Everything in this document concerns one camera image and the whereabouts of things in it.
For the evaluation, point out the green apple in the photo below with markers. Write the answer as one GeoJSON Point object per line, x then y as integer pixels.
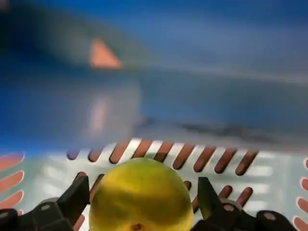
{"type": "Point", "coordinates": [142, 192]}

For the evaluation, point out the light blue plastic basket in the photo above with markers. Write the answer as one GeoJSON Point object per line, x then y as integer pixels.
{"type": "Point", "coordinates": [216, 84]}

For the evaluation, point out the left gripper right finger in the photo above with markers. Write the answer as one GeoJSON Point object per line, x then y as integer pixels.
{"type": "Point", "coordinates": [216, 214]}

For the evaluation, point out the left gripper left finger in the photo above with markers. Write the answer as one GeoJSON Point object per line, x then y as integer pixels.
{"type": "Point", "coordinates": [67, 207]}

